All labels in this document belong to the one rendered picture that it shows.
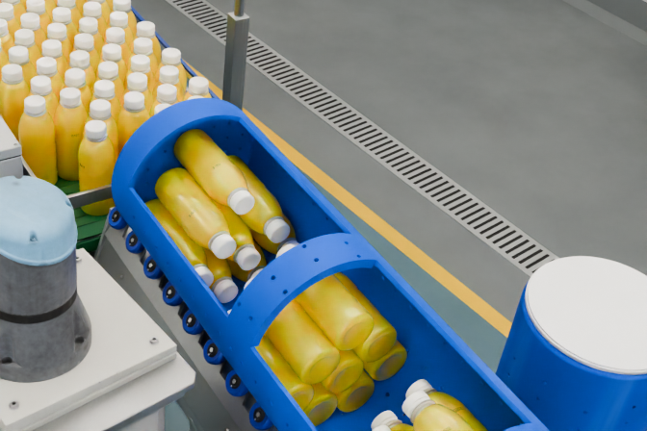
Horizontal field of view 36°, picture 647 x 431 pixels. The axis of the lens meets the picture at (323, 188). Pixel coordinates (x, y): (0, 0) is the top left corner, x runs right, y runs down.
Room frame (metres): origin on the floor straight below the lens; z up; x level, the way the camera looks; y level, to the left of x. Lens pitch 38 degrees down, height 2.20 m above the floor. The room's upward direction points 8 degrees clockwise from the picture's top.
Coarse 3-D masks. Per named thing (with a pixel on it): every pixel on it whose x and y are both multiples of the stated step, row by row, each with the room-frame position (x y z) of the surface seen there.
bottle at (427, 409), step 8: (432, 400) 0.91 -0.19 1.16; (416, 408) 0.90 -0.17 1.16; (424, 408) 0.90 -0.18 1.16; (432, 408) 0.89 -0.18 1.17; (440, 408) 0.89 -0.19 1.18; (448, 408) 0.90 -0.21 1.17; (416, 416) 0.89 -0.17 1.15; (424, 416) 0.88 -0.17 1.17; (432, 416) 0.88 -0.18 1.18; (440, 416) 0.88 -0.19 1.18; (448, 416) 0.88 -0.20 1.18; (456, 416) 0.88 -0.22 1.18; (416, 424) 0.88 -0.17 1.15; (424, 424) 0.87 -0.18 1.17; (432, 424) 0.86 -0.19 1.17; (440, 424) 0.86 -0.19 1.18; (448, 424) 0.86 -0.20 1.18; (456, 424) 0.86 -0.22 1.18; (464, 424) 0.87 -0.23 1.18
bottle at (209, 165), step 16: (176, 144) 1.41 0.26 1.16; (192, 144) 1.39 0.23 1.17; (208, 144) 1.39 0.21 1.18; (192, 160) 1.36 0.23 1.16; (208, 160) 1.35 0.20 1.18; (224, 160) 1.35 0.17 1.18; (192, 176) 1.36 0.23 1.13; (208, 176) 1.32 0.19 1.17; (224, 176) 1.31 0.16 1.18; (240, 176) 1.33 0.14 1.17; (208, 192) 1.31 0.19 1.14; (224, 192) 1.29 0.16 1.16
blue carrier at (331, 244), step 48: (144, 144) 1.35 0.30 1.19; (240, 144) 1.50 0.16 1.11; (144, 192) 1.38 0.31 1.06; (288, 192) 1.41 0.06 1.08; (144, 240) 1.25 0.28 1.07; (336, 240) 1.13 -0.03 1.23; (192, 288) 1.12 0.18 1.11; (240, 288) 1.29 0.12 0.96; (288, 288) 1.04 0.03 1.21; (384, 288) 1.19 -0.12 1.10; (240, 336) 1.01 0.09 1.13; (432, 336) 1.09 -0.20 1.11; (384, 384) 1.09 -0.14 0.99; (432, 384) 1.06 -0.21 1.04; (480, 384) 1.00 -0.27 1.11
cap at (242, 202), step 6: (240, 192) 1.29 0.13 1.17; (246, 192) 1.29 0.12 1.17; (234, 198) 1.28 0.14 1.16; (240, 198) 1.28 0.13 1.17; (246, 198) 1.28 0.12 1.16; (252, 198) 1.29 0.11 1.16; (234, 204) 1.27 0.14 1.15; (240, 204) 1.28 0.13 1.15; (246, 204) 1.29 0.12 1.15; (252, 204) 1.29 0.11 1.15; (234, 210) 1.27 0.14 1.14; (240, 210) 1.28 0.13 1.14; (246, 210) 1.29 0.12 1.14
